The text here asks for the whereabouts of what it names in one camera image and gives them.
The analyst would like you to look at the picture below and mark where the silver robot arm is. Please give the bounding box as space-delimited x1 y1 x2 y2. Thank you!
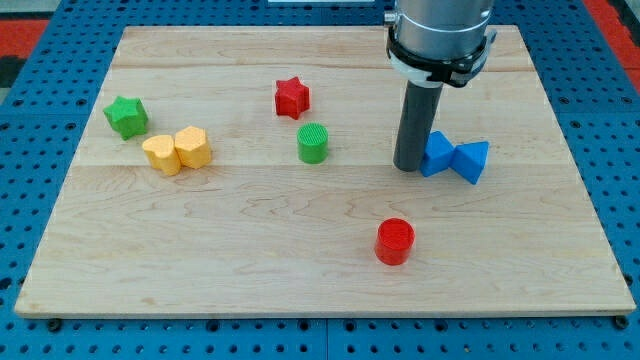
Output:
384 0 496 88

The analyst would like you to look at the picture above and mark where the red star block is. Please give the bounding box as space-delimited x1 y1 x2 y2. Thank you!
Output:
274 77 311 120

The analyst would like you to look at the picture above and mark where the green star block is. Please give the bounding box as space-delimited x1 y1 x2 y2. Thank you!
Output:
103 96 148 140

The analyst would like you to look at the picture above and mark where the green cylinder block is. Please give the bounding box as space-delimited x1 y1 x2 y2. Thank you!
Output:
297 123 328 164

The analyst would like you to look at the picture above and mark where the light wooden board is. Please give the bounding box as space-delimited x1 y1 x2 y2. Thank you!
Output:
15 25 636 319

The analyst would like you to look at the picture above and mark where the red cylinder block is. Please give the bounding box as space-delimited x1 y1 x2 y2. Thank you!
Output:
374 218 415 266

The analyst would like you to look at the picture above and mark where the blue cube block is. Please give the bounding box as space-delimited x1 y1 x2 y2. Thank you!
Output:
420 131 454 177

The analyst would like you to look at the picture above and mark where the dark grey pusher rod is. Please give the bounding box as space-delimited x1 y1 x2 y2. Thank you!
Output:
393 81 443 172

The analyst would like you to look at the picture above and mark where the yellow hexagon block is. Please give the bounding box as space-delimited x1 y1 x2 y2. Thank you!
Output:
174 126 212 169

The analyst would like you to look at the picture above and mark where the blue triangle block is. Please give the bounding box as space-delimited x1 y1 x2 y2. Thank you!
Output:
449 141 490 185

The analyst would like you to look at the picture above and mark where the yellow heart block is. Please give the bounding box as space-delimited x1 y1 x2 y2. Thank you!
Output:
142 135 181 176

